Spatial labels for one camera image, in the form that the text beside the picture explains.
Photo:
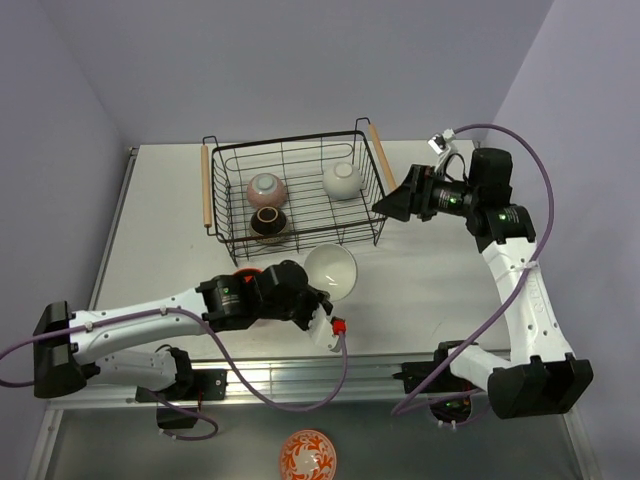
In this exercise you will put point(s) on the grey white bowl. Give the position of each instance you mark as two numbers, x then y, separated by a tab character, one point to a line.
342	181

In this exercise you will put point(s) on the black white patterned bowl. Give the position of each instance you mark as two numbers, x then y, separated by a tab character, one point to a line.
266	190

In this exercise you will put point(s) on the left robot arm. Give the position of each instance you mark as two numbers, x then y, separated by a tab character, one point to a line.
74	347

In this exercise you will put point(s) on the brown bowl beige inside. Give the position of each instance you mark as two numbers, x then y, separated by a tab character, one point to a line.
269	222

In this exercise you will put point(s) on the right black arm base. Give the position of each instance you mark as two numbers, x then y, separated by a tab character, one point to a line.
455	410

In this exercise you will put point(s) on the aluminium mounting rail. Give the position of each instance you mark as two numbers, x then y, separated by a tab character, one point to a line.
299	381

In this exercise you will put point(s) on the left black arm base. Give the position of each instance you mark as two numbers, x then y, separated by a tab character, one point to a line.
190	391

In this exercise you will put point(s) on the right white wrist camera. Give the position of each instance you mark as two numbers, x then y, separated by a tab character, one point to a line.
442	144

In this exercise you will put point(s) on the black wire dish rack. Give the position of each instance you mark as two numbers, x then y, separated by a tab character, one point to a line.
299	163

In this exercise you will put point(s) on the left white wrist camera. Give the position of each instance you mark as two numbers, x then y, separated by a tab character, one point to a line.
325	330

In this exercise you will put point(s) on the orange white patterned bowl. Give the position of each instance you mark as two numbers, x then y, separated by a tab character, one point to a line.
308	454

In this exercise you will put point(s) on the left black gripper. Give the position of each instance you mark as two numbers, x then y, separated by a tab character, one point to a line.
315	297

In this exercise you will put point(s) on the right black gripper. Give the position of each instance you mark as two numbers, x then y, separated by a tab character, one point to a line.
413	196

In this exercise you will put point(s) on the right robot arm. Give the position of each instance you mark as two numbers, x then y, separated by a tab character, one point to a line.
519	356

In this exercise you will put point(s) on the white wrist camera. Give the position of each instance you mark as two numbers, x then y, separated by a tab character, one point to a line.
442	144
325	330

